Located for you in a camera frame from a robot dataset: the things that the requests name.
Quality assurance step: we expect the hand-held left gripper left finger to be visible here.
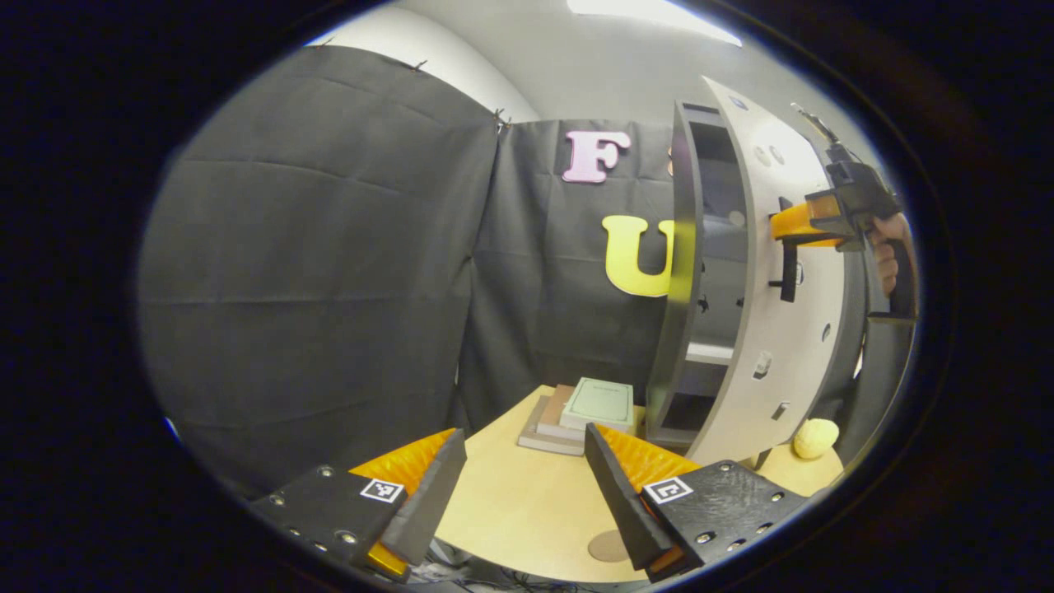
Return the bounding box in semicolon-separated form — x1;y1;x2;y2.
247;427;469;586

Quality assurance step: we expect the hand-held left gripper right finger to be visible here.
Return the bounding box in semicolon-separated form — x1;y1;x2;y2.
583;422;814;584

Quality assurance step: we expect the black door handle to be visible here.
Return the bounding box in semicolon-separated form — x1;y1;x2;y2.
770;198;804;303

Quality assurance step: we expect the grey cabinet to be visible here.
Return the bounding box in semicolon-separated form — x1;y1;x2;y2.
645;99;775;470

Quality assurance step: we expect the green book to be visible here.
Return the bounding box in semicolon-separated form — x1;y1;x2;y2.
560;377;637;436

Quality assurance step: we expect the grey book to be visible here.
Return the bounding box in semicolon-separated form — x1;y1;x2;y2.
517;395;585;456

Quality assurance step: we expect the brown book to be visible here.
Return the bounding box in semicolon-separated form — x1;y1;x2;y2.
537;384;587;441

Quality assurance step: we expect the yellow plush toy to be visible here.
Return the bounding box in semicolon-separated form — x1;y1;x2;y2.
792;418;841;460

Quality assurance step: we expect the black backdrop cloth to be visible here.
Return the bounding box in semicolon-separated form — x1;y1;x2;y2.
136;45;915;495

